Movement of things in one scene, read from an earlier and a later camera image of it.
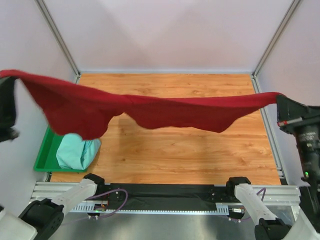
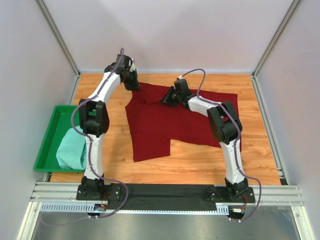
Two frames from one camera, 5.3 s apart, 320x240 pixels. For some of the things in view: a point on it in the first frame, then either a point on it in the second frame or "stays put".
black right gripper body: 297,120 → 172,98
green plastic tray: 47,160 stays put
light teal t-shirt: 74,153 stays put
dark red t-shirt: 81,113 → 153,125
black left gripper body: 7,118 → 131,83
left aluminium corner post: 45,13 stays put
